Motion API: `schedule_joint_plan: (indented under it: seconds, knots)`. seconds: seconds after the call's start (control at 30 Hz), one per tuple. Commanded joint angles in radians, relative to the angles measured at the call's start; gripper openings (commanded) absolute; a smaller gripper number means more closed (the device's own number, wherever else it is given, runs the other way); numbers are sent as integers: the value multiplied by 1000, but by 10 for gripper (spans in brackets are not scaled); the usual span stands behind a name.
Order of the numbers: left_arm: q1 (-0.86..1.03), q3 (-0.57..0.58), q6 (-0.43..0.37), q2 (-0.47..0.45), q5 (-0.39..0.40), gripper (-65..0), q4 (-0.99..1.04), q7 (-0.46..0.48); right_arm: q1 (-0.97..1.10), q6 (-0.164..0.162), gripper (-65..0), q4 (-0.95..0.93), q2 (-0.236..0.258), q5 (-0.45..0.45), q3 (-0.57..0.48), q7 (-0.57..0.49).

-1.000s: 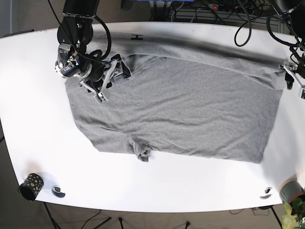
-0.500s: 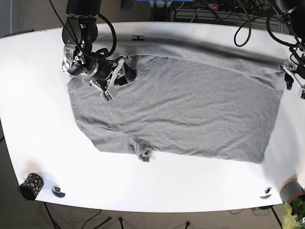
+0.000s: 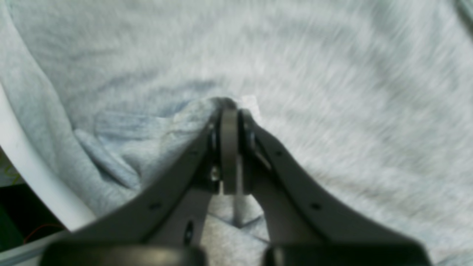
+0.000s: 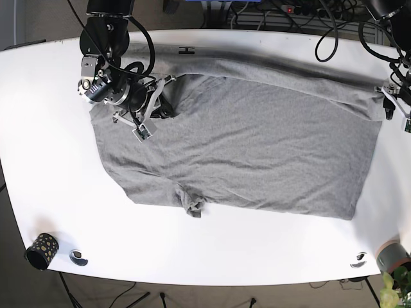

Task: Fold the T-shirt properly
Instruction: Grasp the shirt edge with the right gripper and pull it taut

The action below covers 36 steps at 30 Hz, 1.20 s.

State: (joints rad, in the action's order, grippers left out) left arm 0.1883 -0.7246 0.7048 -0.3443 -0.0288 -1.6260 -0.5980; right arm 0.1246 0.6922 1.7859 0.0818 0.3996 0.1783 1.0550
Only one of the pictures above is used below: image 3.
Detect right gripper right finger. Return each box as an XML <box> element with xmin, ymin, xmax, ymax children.
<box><xmin>238</xmin><ymin>111</ymin><xmax>431</xmax><ymax>266</ymax></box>

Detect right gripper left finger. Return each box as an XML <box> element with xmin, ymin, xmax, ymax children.
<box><xmin>41</xmin><ymin>109</ymin><xmax>238</xmax><ymax>266</ymax></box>

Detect grey T-shirt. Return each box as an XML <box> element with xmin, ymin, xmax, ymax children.
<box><xmin>1</xmin><ymin>0</ymin><xmax>472</xmax><ymax>266</ymax></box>

